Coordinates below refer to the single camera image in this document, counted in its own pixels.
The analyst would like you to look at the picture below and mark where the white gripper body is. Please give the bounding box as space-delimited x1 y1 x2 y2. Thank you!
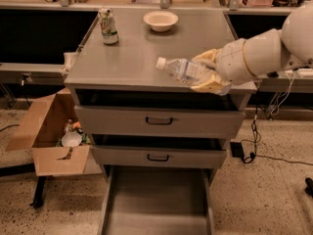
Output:
216 38 254 85

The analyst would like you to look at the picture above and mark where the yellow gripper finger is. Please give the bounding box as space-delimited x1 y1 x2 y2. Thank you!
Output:
192 49 220 70
191 73 232 96

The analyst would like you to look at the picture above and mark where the clear blue plastic bottle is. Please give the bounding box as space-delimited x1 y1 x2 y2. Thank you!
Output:
156 57 213 86

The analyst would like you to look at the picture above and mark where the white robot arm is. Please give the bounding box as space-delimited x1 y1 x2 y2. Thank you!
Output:
191 3 313 95

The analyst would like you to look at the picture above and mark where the grey drawer cabinet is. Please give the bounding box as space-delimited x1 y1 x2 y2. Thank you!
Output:
64 7 258 235

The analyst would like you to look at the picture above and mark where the grey top drawer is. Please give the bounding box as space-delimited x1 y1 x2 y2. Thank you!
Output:
74 106 245 139

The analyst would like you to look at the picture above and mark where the grey drawer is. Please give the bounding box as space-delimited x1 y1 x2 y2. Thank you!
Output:
97 166 216 235
74 106 245 139
92 135 227 169

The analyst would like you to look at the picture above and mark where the grey middle drawer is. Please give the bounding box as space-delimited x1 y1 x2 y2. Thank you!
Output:
92 135 227 169

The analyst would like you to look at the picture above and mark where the grey bottom drawer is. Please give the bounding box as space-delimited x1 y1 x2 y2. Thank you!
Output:
97 166 216 235

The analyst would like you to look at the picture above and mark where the small bottle in box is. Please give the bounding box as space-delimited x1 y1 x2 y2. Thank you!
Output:
64 119 73 134

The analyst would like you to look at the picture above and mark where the white bowl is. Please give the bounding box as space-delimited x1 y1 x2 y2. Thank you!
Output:
144 11 179 32

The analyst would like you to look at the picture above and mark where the white power strip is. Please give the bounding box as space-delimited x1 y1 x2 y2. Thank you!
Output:
284 69 313 79

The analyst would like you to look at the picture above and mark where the white cup in box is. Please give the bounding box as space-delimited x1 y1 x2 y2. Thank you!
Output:
62 132 82 147

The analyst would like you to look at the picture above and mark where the cardboard box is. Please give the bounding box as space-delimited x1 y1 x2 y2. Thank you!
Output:
6 89 97 176

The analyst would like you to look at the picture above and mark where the black device on rail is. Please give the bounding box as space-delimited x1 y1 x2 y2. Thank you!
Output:
267 71 279 78

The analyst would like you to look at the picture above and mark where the black cable on floor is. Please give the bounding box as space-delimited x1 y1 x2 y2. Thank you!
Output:
241 106 313 166

